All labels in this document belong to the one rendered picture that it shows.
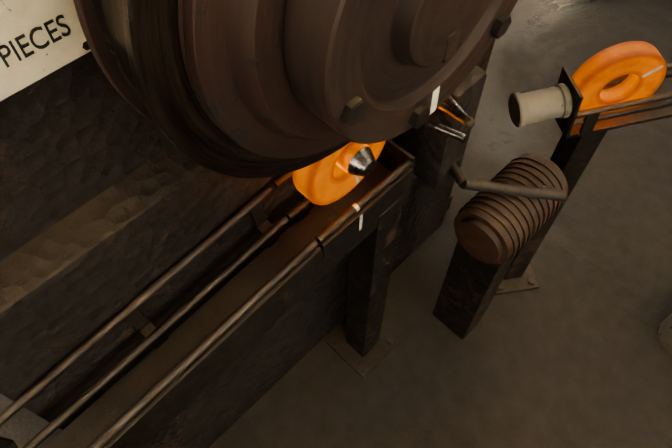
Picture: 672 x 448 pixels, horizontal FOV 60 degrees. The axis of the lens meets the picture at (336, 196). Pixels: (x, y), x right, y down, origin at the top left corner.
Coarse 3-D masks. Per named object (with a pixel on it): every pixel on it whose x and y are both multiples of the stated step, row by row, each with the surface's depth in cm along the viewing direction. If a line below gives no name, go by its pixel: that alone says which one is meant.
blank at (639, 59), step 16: (608, 48) 93; (624, 48) 92; (640, 48) 92; (656, 48) 95; (592, 64) 94; (608, 64) 92; (624, 64) 93; (640, 64) 94; (656, 64) 94; (576, 80) 97; (592, 80) 95; (608, 80) 96; (624, 80) 101; (640, 80) 97; (656, 80) 98; (592, 96) 98; (608, 96) 101; (624, 96) 100; (640, 96) 100
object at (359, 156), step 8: (352, 144) 73; (360, 144) 73; (344, 152) 73; (352, 152) 72; (360, 152) 72; (368, 152) 73; (344, 160) 73; (352, 160) 72; (360, 160) 72; (368, 160) 73; (344, 168) 74; (352, 168) 73; (360, 168) 73; (368, 168) 73
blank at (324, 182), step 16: (368, 144) 77; (320, 160) 70; (336, 160) 73; (304, 176) 71; (320, 176) 72; (336, 176) 77; (352, 176) 79; (304, 192) 74; (320, 192) 75; (336, 192) 78
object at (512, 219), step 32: (512, 160) 116; (544, 160) 111; (480, 192) 111; (480, 224) 105; (512, 224) 104; (480, 256) 110; (512, 256) 107; (448, 288) 134; (480, 288) 123; (448, 320) 145
